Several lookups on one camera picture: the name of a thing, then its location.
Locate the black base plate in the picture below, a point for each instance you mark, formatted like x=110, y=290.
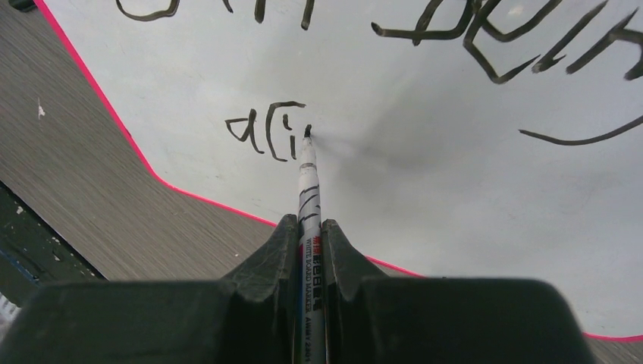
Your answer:
x=33, y=253

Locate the slotted cable duct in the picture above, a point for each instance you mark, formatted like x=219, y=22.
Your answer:
x=8, y=310

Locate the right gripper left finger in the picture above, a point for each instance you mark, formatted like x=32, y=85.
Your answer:
x=244, y=317

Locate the whiteboard marker pen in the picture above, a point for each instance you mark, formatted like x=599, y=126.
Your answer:
x=309, y=339

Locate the black marker cap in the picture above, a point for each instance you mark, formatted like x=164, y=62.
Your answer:
x=23, y=5

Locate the pink framed whiteboard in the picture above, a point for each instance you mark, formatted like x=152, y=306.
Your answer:
x=453, y=138

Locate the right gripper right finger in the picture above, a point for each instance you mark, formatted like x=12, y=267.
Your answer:
x=376, y=318

